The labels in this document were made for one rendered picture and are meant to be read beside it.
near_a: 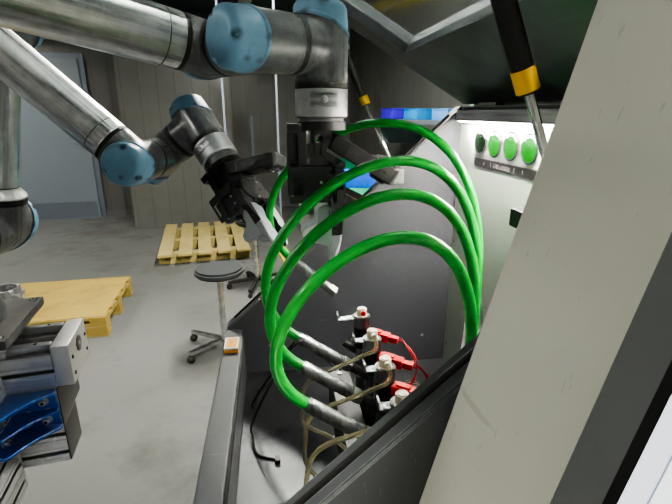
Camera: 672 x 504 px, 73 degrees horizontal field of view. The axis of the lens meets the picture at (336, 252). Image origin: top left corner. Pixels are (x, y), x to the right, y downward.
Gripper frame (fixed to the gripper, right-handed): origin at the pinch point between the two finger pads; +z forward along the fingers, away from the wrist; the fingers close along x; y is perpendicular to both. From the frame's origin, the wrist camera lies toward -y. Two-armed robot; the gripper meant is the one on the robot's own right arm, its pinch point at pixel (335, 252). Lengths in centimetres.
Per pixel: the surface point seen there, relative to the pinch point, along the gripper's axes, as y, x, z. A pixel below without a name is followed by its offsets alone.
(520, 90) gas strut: -10.1, 32.3, -22.8
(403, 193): -5.6, 16.7, -12.1
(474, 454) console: -5.2, 40.4, 4.6
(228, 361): 19.9, -16.2, 27.5
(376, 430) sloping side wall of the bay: 0.7, 32.2, 8.1
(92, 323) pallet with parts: 131, -224, 112
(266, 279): 10.9, 8.7, 0.8
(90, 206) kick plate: 265, -605, 106
